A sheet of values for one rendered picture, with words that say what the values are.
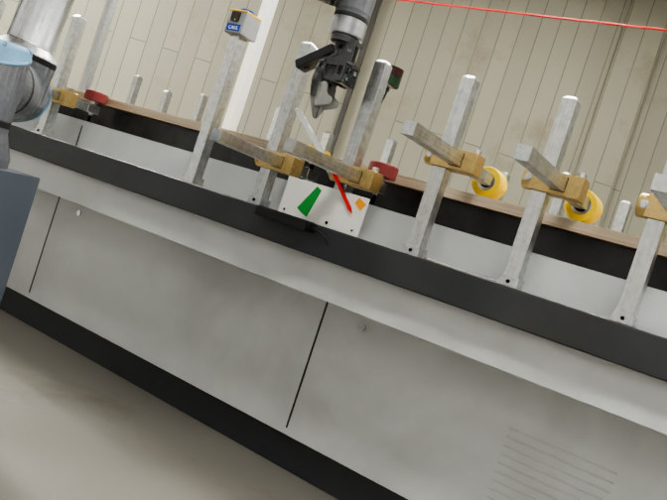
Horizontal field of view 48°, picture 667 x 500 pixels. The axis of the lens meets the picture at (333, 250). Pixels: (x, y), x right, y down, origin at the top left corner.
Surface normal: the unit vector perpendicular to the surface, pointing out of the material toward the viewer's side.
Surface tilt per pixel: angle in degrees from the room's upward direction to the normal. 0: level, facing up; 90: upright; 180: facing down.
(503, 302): 90
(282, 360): 90
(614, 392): 90
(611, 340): 90
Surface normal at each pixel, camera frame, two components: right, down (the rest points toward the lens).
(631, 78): -0.07, 0.00
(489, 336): -0.51, -0.15
